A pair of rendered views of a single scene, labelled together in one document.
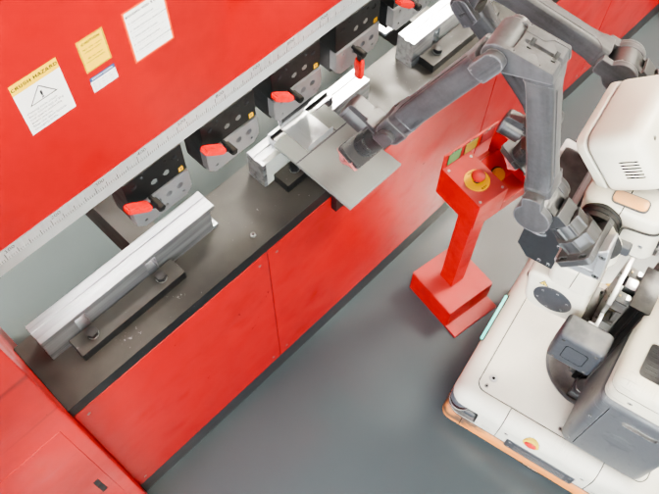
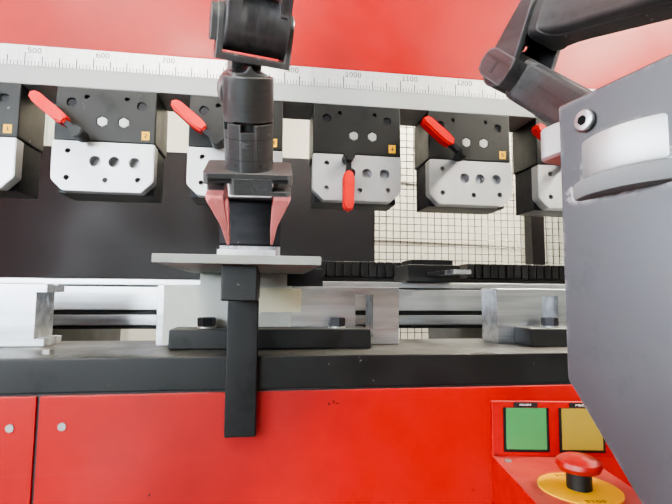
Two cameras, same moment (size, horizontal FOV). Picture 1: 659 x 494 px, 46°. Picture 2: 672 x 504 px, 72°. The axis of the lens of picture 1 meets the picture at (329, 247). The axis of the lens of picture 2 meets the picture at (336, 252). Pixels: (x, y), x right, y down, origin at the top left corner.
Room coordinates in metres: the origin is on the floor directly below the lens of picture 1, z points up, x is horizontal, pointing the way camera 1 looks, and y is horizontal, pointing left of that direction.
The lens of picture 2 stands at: (0.70, -0.50, 0.96)
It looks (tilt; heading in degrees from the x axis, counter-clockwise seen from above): 5 degrees up; 38
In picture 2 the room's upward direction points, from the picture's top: straight up
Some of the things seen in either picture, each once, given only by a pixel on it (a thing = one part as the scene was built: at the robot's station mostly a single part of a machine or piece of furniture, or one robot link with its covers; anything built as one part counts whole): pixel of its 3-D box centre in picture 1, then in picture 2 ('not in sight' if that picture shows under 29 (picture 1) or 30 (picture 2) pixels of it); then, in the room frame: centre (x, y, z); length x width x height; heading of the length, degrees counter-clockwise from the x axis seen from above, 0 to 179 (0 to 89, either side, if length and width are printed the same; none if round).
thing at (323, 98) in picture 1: (300, 119); (262, 277); (1.23, 0.08, 0.98); 0.20 x 0.03 x 0.03; 137
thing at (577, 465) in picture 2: (478, 177); (578, 475); (1.19, -0.40, 0.79); 0.04 x 0.04 x 0.04
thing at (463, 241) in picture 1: (464, 238); not in sight; (1.22, -0.43, 0.39); 0.06 x 0.06 x 0.54; 38
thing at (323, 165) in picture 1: (336, 155); (245, 266); (1.11, -0.01, 1.00); 0.26 x 0.18 x 0.01; 47
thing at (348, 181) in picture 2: (357, 62); (347, 182); (1.28, -0.06, 1.14); 0.04 x 0.02 x 0.10; 47
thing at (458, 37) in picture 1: (459, 36); (604, 335); (1.61, -0.36, 0.89); 0.30 x 0.05 x 0.03; 137
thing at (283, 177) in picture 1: (322, 150); (272, 337); (1.20, 0.02, 0.89); 0.30 x 0.05 x 0.03; 137
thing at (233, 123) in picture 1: (219, 123); (113, 147); (1.05, 0.25, 1.19); 0.15 x 0.09 x 0.17; 137
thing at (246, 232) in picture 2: (293, 103); (250, 230); (1.21, 0.09, 1.06); 0.10 x 0.02 x 0.10; 137
